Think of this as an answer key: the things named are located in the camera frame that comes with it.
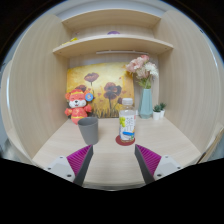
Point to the white light bar under shelf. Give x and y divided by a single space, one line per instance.
121 52

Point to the grey plastic cup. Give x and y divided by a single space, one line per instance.
89 129

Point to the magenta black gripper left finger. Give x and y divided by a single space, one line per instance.
79 162

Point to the small potted succulent front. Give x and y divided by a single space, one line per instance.
156 112

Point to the yellow object on shelf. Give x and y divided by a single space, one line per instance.
71 40

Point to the upper wooden shelf board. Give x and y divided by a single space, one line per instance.
111 17

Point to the small potted succulent back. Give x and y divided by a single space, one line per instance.
162 112

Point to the small potted succulent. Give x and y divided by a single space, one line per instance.
156 112
162 112

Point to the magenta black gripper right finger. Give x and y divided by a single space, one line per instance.
148 162

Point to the wooden shelf board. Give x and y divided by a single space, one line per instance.
110 43
111 17

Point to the pink white flower bouquet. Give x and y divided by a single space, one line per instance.
144 70

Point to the red round coaster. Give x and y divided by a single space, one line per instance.
124 143

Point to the purple round sticker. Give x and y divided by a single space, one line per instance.
113 33

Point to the light blue ceramic vase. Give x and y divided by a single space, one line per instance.
145 109

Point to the yellow poppy flower painting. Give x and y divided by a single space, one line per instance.
109 83

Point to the red plush mascot toy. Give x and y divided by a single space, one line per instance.
79 107

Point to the clear water bottle white cap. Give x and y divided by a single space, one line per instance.
127 120

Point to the lower wooden shelf board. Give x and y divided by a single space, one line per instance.
110 43

